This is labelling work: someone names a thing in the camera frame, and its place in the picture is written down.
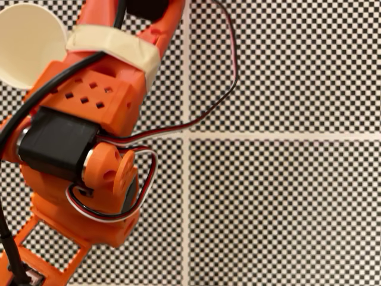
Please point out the white paper cup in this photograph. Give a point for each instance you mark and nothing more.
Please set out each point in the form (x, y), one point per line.
(26, 44)

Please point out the black white checkerboard sheet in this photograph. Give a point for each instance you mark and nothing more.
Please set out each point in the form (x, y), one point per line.
(166, 104)
(282, 208)
(166, 238)
(297, 74)

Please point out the beige masking tape strip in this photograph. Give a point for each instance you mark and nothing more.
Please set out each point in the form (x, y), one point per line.
(119, 41)

